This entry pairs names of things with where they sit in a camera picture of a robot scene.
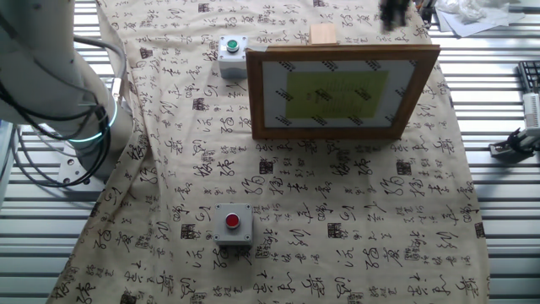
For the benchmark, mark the white ribbed device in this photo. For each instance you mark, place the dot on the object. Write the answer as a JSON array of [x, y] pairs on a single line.
[[532, 110]]

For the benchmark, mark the white crumpled papers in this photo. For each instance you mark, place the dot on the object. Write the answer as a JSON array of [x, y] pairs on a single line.
[[472, 21]]

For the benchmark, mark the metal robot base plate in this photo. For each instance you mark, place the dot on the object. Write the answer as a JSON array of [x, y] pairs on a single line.
[[73, 173]]

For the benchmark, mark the grey box green button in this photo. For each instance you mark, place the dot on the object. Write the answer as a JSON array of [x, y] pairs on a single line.
[[232, 59]]

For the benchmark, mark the small wooden block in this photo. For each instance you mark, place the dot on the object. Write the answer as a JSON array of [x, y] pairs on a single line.
[[323, 34]]

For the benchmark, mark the black clamp tool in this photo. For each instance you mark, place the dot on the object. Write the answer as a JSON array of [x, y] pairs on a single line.
[[508, 148]]

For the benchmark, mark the black keyboard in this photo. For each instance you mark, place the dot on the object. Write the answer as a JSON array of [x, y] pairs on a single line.
[[530, 76]]

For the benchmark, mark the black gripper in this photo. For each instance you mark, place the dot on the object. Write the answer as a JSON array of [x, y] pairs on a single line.
[[394, 8]]

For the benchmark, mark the beige calligraphy print cloth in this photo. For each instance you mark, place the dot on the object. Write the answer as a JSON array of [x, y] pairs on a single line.
[[295, 190]]

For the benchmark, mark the wooden picture frame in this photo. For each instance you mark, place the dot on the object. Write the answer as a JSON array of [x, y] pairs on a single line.
[[337, 133]]

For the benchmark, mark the grey exterior camera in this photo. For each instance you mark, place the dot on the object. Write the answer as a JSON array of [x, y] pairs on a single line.
[[426, 12]]

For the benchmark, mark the grey box red button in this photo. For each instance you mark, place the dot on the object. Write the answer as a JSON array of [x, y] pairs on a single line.
[[233, 226]]

